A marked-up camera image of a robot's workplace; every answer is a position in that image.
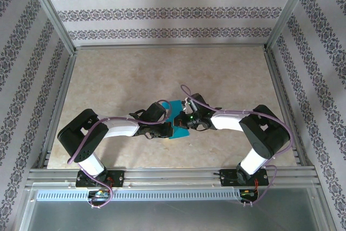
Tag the aluminium frame rail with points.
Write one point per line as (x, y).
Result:
(57, 106)
(287, 106)
(173, 46)

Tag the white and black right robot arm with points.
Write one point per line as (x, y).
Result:
(227, 122)

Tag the blue paper sheet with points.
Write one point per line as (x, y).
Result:
(177, 108)

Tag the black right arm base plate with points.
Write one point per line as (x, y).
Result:
(227, 178)

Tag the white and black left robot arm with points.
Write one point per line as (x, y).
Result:
(121, 129)

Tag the long aluminium base rail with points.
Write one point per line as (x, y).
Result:
(173, 172)

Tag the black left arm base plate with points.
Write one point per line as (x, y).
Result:
(117, 179)

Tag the grey metal sheet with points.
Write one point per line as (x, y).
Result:
(173, 217)

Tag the small circuit board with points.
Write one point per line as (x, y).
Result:
(99, 194)
(247, 193)

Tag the aluminium frame post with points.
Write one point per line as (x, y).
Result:
(51, 12)
(288, 12)

